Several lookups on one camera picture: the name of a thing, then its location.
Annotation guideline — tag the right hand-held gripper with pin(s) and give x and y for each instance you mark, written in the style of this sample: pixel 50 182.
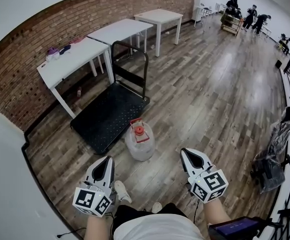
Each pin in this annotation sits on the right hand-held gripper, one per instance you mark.
pixel 209 186

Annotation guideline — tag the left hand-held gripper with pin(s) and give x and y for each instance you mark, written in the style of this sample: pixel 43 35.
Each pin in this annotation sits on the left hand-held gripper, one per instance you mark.
pixel 91 200

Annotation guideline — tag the clear water jug red cap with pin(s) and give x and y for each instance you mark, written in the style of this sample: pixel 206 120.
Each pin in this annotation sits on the clear water jug red cap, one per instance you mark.
pixel 140 146

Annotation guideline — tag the black platform cart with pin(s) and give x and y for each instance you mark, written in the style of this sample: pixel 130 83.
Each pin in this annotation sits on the black platform cart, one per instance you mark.
pixel 109 114

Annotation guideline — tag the person's right forearm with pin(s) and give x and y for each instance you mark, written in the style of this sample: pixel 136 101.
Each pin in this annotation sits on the person's right forearm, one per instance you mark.
pixel 215 212

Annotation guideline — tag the person's left forearm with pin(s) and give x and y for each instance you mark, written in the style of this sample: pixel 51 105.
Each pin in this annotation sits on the person's left forearm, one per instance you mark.
pixel 96 227

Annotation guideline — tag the wooden floor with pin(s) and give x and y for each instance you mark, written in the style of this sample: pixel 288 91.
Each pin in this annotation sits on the wooden floor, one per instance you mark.
pixel 209 84

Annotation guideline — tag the person's left white shoe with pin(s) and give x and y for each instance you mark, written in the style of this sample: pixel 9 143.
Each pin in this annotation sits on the person's left white shoe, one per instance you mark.
pixel 122 190

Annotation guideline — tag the person's white shoe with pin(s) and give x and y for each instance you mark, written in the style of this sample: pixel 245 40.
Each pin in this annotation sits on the person's white shoe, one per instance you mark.
pixel 122 190
pixel 156 207

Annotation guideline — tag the person's black shorts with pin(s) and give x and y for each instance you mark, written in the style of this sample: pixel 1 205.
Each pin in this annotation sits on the person's black shorts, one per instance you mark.
pixel 129 212

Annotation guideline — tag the person's right white shoe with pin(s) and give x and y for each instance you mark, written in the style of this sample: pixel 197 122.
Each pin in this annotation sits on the person's right white shoe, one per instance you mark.
pixel 156 207

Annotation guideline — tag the black device purple screen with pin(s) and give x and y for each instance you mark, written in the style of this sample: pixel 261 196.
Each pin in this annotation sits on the black device purple screen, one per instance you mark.
pixel 232 227

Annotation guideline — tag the person's white shirt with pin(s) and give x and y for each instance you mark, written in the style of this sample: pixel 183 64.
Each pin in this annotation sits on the person's white shirt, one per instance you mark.
pixel 157 227

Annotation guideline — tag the plastic-wrapped black chair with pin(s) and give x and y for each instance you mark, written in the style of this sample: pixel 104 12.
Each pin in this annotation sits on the plastic-wrapped black chair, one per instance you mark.
pixel 274 159

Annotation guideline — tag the small bottle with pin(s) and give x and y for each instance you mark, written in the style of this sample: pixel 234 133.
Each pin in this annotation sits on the small bottle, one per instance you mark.
pixel 79 92

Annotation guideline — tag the white table with clothes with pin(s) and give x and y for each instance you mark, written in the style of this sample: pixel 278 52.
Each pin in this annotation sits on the white table with clothes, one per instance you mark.
pixel 70 64

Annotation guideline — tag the dark cloth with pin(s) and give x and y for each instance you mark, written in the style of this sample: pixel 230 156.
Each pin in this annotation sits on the dark cloth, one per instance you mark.
pixel 66 49

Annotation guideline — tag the small black box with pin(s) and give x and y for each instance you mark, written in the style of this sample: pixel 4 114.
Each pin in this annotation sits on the small black box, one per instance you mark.
pixel 278 64

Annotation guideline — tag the purple cloth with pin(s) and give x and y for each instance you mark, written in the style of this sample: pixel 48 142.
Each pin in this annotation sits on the purple cloth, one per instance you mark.
pixel 52 51

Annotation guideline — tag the pink cloth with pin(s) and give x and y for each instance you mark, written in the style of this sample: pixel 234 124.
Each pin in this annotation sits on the pink cloth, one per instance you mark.
pixel 75 40

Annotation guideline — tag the yellow trolley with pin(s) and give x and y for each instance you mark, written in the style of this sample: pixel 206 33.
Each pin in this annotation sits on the yellow trolley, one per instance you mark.
pixel 230 22

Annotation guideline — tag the small white table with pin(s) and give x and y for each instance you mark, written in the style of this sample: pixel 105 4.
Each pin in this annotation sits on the small white table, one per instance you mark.
pixel 201 10

